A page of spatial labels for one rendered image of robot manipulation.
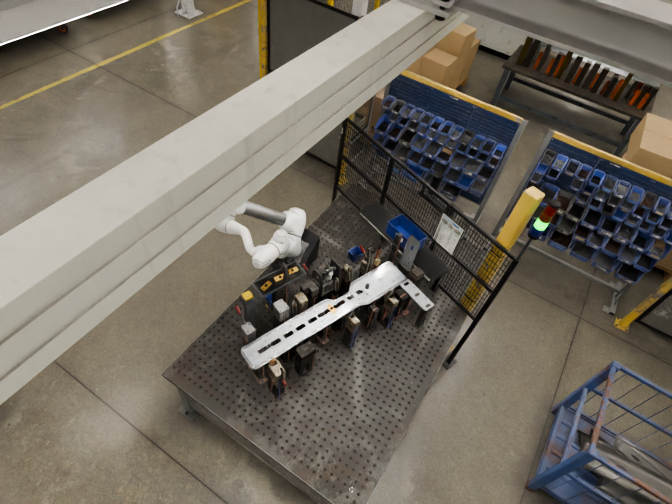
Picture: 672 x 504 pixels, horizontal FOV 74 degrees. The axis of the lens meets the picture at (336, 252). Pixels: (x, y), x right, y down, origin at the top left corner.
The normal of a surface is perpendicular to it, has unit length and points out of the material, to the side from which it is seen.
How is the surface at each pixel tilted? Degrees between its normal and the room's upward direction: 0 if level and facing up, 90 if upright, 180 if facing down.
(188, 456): 0
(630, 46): 90
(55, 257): 0
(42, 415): 0
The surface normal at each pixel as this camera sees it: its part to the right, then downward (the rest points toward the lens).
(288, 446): 0.11, -0.63
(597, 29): -0.54, 0.61
